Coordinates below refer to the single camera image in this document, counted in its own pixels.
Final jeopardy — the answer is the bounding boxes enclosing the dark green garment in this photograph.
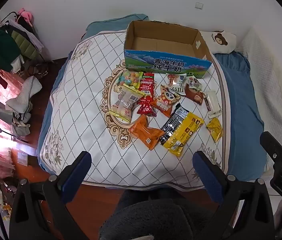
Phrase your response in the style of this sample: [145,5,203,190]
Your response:
[0,29,21,72]

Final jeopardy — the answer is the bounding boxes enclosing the white and blue snack packet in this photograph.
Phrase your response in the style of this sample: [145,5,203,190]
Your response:
[166,73,187,96]

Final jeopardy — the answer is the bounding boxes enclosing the white bear-print pillow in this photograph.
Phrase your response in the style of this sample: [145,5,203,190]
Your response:
[199,30,238,55]

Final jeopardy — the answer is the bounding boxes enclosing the person's dark fleece pants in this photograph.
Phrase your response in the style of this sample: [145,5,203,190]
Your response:
[100,189,231,240]

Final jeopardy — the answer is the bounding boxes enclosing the large yellow snack packet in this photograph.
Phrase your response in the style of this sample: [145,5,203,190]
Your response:
[163,112,204,157]

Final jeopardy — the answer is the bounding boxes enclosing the orange panda snack packet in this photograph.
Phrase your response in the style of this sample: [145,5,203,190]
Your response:
[151,85,181,117]

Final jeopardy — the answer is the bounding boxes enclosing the small red snack packet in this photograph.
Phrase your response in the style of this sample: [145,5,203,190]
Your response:
[136,95,157,117]

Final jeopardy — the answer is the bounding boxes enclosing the clear yellow-edged bread packet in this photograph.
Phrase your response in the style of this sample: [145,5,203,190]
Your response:
[109,85,146,123]

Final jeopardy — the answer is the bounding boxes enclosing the plain orange snack packet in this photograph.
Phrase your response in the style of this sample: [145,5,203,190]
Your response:
[128,115,166,151]

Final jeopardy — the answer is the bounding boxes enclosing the white diamond-pattern quilt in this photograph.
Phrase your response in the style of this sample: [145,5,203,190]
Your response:
[37,29,231,189]

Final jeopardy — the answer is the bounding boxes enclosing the colorful candy packet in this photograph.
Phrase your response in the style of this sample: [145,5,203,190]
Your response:
[117,70,143,89]

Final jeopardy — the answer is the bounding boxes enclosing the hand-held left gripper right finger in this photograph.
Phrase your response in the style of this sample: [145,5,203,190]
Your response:
[192,151,275,240]

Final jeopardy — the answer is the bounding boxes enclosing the blue bedsheet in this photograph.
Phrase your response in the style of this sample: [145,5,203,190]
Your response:
[37,14,268,183]

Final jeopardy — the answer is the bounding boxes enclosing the small tan floor box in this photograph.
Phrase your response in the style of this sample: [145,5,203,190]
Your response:
[17,151,38,167]

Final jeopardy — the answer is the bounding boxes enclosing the printed cardboard box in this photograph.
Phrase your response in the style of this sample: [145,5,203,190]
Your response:
[124,20,214,79]

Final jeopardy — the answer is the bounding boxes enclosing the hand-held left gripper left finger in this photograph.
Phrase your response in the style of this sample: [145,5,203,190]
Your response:
[9,151,92,240]

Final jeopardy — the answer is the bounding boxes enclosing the blue pillow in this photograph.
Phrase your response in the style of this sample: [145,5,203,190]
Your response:
[82,14,149,39]

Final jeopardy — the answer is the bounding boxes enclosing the white bar snack packet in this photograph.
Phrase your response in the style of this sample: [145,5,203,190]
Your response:
[203,91,223,119]

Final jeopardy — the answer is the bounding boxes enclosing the white and green snack packet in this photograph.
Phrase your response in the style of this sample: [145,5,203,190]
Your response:
[183,75,203,92]

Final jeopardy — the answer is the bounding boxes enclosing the pink plush toy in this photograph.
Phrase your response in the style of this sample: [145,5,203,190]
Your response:
[18,8,34,22]

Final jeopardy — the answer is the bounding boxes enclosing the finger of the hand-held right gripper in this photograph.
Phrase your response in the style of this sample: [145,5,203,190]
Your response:
[260,131,282,161]

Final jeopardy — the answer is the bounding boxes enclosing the small yellow snack packet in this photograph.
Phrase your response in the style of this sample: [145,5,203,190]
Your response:
[206,118,224,143]

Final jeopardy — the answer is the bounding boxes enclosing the red rectangular snack packet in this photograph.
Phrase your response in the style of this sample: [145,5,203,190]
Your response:
[138,72,155,96]

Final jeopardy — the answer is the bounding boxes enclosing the brown snack packet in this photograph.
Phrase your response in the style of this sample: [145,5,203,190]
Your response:
[184,84,204,105]

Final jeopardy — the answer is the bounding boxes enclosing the grey cloth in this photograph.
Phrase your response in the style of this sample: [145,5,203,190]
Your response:
[5,76,43,113]

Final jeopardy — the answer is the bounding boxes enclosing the white textured blanket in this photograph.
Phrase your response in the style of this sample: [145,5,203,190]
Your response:
[236,27,282,170]

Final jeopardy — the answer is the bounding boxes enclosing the olive quilted jacket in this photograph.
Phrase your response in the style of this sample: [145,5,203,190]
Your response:
[11,31,35,55]

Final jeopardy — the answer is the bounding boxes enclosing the black snack packet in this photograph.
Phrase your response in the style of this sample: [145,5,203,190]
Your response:
[159,104,189,145]

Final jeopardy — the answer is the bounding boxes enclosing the black clothes rack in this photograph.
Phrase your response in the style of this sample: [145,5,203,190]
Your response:
[0,12,47,63]

